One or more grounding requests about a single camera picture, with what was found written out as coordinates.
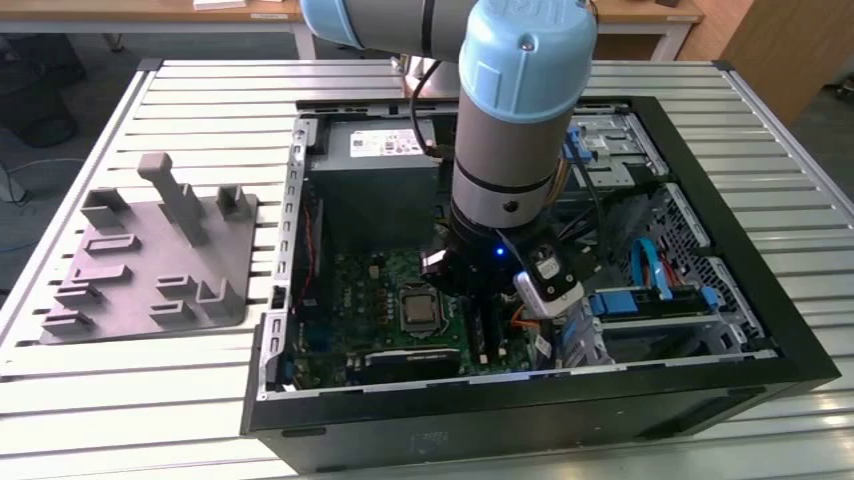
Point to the wooden cabinet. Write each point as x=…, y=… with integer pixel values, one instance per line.
x=788, y=50

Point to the grey parts rack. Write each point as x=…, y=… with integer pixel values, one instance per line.
x=154, y=260

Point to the white box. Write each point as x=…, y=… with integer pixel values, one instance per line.
x=221, y=4

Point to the grey power supply unit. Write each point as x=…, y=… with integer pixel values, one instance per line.
x=361, y=200

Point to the wooden desk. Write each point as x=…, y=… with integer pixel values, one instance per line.
x=134, y=12

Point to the black bin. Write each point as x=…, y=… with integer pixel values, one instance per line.
x=40, y=90

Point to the black graphics card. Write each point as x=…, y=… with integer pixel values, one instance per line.
x=410, y=362

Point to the silver CPU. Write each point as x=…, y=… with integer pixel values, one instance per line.
x=422, y=310

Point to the metal drive cage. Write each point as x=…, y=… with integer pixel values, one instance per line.
x=621, y=175

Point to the blue drive carrier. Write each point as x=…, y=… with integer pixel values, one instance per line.
x=577, y=150

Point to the green motherboard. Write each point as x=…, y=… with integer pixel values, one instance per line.
x=361, y=305

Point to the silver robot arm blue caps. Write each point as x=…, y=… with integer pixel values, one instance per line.
x=514, y=150

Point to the metal disk bay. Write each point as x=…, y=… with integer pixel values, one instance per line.
x=668, y=324

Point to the hard disk in blue carrier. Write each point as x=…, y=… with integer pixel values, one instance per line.
x=617, y=304

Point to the metal CPU socket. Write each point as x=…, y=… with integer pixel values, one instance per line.
x=415, y=289

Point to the black PC case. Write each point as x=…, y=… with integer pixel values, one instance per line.
x=534, y=430

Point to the white wrist camera black plate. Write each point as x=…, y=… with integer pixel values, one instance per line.
x=550, y=272

